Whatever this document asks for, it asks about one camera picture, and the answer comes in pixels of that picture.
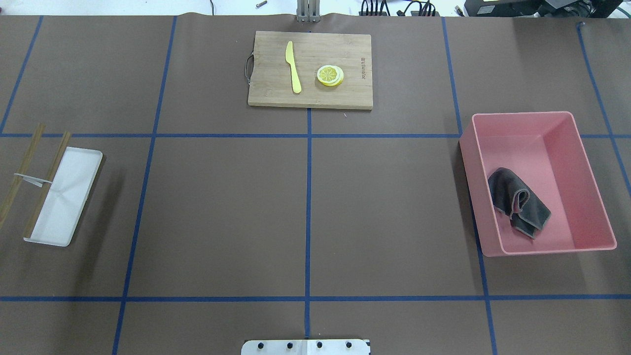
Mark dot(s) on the dark grey cloth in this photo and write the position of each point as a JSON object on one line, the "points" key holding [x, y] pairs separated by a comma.
{"points": [[511, 196]]}

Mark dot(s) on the yellow lemon slices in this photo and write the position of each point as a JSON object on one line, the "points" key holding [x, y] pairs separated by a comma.
{"points": [[330, 75]]}

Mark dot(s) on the bamboo cutting board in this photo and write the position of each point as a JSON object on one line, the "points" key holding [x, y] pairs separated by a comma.
{"points": [[270, 80]]}

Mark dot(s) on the yellow plastic knife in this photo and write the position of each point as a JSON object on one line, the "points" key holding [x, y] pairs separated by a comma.
{"points": [[290, 60]]}

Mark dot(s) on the pink plastic bin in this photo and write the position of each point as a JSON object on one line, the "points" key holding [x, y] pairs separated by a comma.
{"points": [[545, 150]]}

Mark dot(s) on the white rectangular tray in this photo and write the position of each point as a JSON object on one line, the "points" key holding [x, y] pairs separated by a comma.
{"points": [[68, 193]]}

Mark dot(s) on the aluminium frame post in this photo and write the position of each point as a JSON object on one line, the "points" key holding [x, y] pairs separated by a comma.
{"points": [[308, 11]]}

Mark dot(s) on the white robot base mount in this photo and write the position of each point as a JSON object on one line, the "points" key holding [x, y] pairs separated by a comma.
{"points": [[307, 347]]}

